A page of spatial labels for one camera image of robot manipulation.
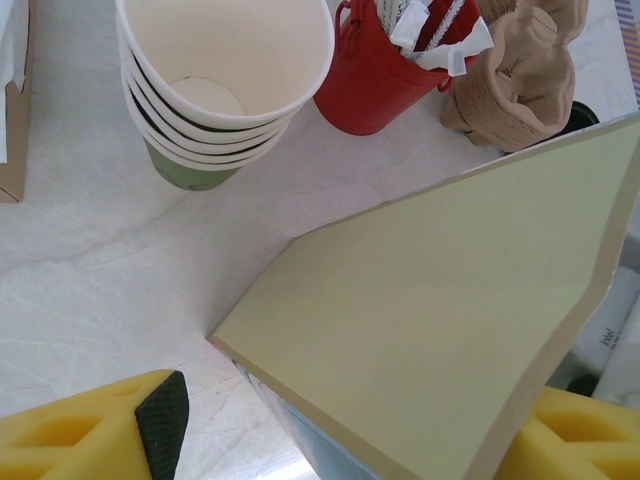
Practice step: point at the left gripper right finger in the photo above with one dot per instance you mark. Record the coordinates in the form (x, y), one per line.
(590, 445)

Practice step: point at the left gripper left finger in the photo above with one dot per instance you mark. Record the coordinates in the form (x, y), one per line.
(75, 445)

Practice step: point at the pale green paper bag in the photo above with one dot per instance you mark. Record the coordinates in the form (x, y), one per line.
(425, 300)

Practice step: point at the white paper napkin stack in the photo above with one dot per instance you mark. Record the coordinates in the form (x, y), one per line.
(10, 40)

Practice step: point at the brown cardboard tray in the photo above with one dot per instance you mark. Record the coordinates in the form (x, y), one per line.
(15, 180)

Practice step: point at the green paper cup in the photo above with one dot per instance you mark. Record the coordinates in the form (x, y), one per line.
(200, 180)
(200, 148)
(200, 134)

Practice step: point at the black plastic cup lid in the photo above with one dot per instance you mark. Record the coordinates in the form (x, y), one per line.
(582, 114)

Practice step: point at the brown pulp cup carrier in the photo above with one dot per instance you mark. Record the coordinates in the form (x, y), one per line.
(515, 115)

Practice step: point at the white wrapped straw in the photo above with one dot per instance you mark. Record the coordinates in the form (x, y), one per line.
(447, 20)
(465, 47)
(407, 27)

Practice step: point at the red plastic bucket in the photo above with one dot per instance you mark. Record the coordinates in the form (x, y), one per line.
(370, 85)

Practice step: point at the stack of paper cups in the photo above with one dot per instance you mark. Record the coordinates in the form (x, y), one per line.
(225, 50)

